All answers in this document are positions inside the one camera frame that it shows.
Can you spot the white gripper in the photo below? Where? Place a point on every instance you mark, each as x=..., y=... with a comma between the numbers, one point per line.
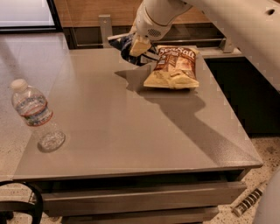
x=144, y=26

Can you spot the blue chip bag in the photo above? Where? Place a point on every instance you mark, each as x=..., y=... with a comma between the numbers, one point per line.
x=123, y=43

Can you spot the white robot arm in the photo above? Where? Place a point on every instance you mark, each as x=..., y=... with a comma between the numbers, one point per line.
x=252, y=25

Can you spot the brown sea salt chip bag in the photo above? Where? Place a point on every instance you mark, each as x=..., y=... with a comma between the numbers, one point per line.
x=175, y=68

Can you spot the clear plastic water bottle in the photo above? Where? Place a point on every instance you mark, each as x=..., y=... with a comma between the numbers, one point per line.
x=32, y=106

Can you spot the grey table drawer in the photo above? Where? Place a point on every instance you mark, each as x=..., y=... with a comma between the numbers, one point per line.
x=141, y=199

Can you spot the white power strip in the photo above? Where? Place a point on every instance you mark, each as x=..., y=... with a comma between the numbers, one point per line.
x=249, y=201

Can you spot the black chair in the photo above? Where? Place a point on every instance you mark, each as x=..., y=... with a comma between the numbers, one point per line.
x=8, y=207

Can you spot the left metal bracket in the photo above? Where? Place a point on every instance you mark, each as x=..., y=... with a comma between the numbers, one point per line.
x=106, y=29

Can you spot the metal bracket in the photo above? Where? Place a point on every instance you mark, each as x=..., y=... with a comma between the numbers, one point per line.
x=226, y=45
x=106, y=29

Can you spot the right metal bracket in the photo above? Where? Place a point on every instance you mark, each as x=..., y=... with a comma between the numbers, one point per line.
x=226, y=45

